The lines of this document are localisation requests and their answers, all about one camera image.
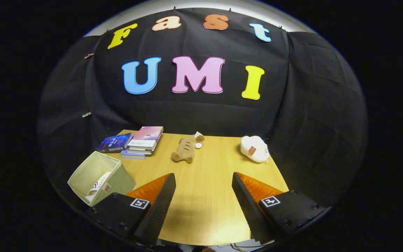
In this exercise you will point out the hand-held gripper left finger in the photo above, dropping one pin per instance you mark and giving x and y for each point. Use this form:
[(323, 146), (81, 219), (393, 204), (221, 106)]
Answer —
[(161, 206)]

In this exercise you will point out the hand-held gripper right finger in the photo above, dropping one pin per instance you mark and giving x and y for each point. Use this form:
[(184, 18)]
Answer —
[(248, 210)]

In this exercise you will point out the green fabric storage box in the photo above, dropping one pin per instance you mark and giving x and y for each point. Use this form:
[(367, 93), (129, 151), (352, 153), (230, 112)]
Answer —
[(121, 178)]

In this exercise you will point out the white canvas shoe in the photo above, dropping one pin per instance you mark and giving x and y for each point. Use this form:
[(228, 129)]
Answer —
[(99, 183)]

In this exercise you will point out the grey-blue book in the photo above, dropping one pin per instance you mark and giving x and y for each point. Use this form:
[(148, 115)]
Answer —
[(133, 155)]

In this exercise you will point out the white paperback book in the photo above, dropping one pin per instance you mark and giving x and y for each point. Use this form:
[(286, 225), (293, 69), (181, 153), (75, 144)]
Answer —
[(140, 150)]

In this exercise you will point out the white plush toy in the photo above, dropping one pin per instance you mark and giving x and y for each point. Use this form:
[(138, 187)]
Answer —
[(255, 149)]

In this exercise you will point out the brown plush toy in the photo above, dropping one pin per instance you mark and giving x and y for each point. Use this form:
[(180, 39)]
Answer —
[(186, 148)]

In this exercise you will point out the pink cover book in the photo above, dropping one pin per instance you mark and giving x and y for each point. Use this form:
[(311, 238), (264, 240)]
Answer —
[(147, 135)]

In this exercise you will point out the blue cover book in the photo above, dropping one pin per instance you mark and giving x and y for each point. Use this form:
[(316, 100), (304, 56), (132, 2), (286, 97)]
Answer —
[(114, 143)]

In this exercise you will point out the silver cloth clip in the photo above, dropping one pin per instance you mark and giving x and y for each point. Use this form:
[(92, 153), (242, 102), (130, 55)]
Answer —
[(86, 114)]

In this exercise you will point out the copper cloth clip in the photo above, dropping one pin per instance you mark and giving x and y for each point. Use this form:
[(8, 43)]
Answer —
[(89, 55)]

